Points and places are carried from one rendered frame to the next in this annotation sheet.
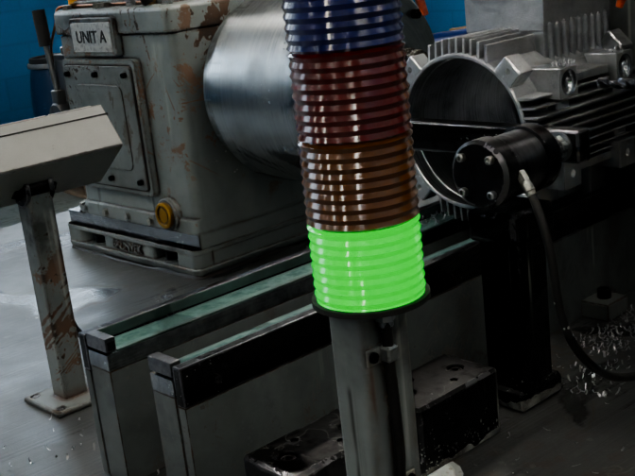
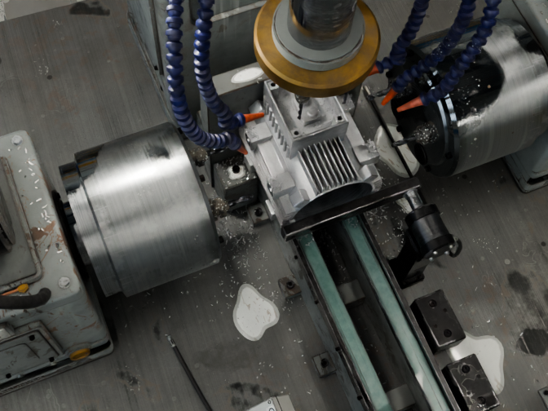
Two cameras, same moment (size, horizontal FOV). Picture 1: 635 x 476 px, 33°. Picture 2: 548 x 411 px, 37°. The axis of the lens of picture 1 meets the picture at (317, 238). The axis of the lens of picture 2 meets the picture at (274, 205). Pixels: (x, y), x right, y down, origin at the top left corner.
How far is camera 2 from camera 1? 155 cm
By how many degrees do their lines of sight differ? 71
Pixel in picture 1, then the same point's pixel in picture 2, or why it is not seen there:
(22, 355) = not seen: outside the picture
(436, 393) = (454, 323)
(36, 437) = not seen: outside the picture
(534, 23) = (340, 133)
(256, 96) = (178, 271)
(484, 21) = (305, 144)
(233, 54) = (143, 266)
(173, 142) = (82, 326)
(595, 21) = not seen: hidden behind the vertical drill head
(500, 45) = (352, 165)
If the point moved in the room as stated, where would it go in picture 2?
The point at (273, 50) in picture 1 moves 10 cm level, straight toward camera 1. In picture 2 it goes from (187, 247) to (248, 267)
